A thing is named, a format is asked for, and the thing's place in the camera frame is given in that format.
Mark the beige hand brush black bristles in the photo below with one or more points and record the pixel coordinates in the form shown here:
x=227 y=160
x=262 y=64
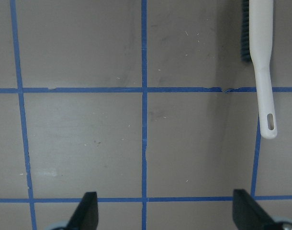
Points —
x=256 y=47

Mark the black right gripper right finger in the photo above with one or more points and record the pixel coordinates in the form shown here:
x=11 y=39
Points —
x=249 y=215

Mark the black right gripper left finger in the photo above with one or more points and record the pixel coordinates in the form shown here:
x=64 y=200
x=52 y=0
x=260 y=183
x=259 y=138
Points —
x=85 y=216

